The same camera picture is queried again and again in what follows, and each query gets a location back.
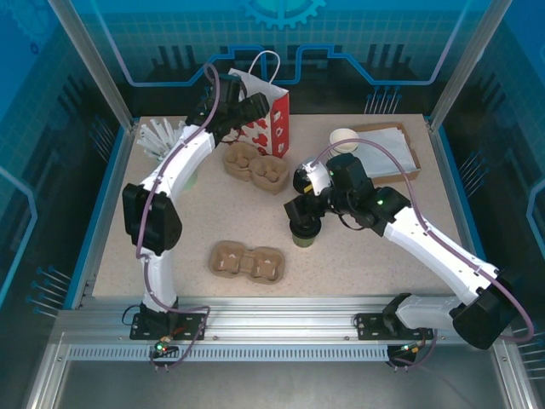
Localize black plastic cup lid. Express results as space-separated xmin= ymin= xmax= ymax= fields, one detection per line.
xmin=289 ymin=219 xmax=324 ymax=239

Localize red white paper gift bag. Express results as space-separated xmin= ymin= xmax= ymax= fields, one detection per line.
xmin=227 ymin=49 xmax=291 ymax=157

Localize green paper coffee cup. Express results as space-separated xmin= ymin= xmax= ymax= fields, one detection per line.
xmin=291 ymin=232 xmax=321 ymax=250

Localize single pulp cup carrier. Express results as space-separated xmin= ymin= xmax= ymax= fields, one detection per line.
xmin=208 ymin=240 xmax=285 ymax=287

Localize white lidded cup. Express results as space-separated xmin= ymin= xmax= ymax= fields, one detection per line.
xmin=329 ymin=127 xmax=362 ymax=158

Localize white paper sheets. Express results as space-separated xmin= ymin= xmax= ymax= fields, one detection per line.
xmin=357 ymin=127 xmax=416 ymax=178

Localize brown cardboard tray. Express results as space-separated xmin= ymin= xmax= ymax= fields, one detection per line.
xmin=351 ymin=122 xmax=423 ymax=182

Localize bundle of wrapped white straws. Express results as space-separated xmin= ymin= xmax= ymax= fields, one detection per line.
xmin=135 ymin=118 xmax=186 ymax=161

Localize small LED circuit board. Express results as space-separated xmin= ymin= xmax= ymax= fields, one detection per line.
xmin=393 ymin=340 xmax=427 ymax=357
xmin=153 ymin=335 xmax=179 ymax=357

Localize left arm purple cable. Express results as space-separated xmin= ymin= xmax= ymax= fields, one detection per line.
xmin=135 ymin=63 xmax=225 ymax=372

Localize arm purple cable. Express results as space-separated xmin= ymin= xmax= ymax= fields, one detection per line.
xmin=135 ymin=63 xmax=225 ymax=372
xmin=308 ymin=138 xmax=536 ymax=372

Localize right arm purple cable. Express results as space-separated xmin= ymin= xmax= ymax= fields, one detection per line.
xmin=308 ymin=138 xmax=536 ymax=372

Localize aluminium frame beam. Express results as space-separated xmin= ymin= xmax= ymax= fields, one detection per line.
xmin=53 ymin=295 xmax=510 ymax=342

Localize blue table side rail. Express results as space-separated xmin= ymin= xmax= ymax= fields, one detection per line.
xmin=63 ymin=125 xmax=129 ymax=310
xmin=429 ymin=125 xmax=491 ymax=274

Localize slotted cable duct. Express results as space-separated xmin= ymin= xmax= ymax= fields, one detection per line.
xmin=66 ymin=344 xmax=391 ymax=364

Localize aluminium frame post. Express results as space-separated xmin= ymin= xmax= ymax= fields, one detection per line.
xmin=427 ymin=0 xmax=512 ymax=133
xmin=47 ymin=0 xmax=138 ymax=133

